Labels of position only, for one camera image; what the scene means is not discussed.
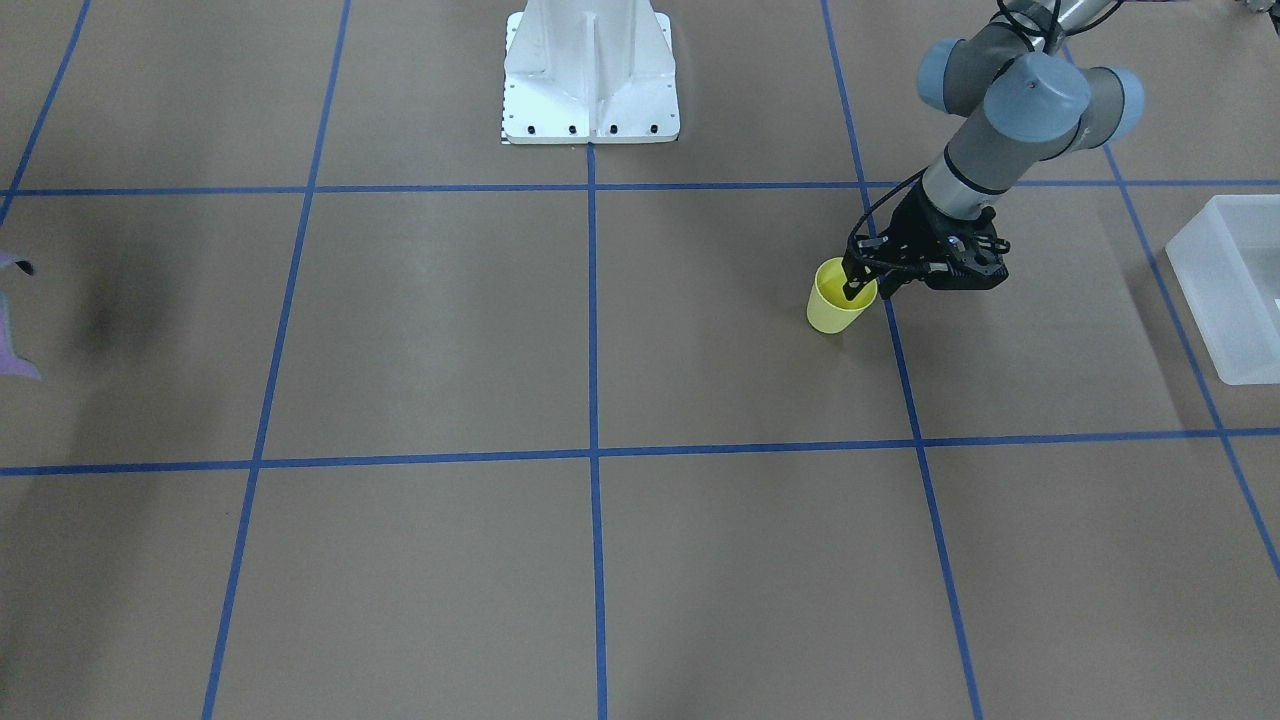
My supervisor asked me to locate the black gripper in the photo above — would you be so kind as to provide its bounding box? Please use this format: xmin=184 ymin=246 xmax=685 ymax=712
xmin=844 ymin=186 xmax=1010 ymax=302

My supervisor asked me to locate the yellow plastic cup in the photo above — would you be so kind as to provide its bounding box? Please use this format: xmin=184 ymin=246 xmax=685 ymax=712
xmin=806 ymin=258 xmax=879 ymax=334

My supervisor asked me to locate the purple cloth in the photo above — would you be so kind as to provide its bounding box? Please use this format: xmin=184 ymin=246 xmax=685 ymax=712
xmin=1 ymin=252 xmax=44 ymax=380

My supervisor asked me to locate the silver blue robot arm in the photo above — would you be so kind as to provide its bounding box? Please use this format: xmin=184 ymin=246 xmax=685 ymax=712
xmin=838 ymin=1 xmax=1146 ymax=300

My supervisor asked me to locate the clear plastic storage box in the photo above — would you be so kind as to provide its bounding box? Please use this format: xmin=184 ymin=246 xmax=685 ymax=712
xmin=1166 ymin=193 xmax=1279 ymax=386

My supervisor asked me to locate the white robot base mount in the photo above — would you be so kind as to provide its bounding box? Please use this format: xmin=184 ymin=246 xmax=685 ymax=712
xmin=500 ymin=1 xmax=681 ymax=145

